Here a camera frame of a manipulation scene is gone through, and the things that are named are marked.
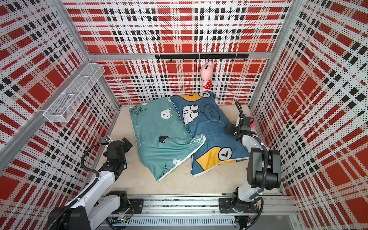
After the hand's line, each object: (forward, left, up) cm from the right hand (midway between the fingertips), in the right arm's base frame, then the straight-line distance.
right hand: (233, 127), depth 95 cm
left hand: (-12, +70, +3) cm, 71 cm away
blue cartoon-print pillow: (+7, +20, +5) cm, 22 cm away
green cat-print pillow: (-8, +46, +1) cm, 47 cm away
